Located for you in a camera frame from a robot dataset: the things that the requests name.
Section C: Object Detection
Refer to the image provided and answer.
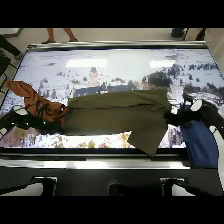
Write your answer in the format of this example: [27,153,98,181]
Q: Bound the olive green shirt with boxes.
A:
[61,88,173,157]

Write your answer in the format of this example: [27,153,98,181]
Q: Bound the orange garment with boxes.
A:
[5,79,69,127]

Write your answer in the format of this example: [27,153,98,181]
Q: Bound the blue garment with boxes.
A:
[180,99,220,169]

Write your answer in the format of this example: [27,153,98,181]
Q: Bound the person's legs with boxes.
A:
[41,27,79,45]

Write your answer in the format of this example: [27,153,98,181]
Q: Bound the silver frame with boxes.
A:
[0,40,224,197]

